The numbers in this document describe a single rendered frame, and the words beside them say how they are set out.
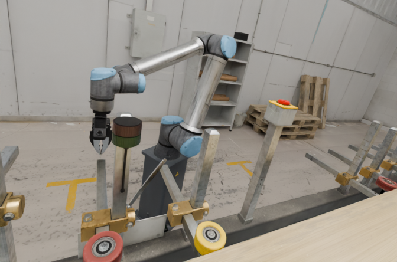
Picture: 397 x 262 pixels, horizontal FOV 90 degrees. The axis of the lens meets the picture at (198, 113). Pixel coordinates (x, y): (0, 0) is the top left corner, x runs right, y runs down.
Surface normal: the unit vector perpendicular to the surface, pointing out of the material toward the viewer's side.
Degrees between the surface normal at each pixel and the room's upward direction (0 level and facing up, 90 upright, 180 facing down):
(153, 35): 90
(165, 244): 0
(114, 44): 90
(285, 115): 90
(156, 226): 90
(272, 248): 0
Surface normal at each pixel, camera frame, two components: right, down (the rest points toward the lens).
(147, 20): 0.42, 0.36
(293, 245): 0.18, -0.93
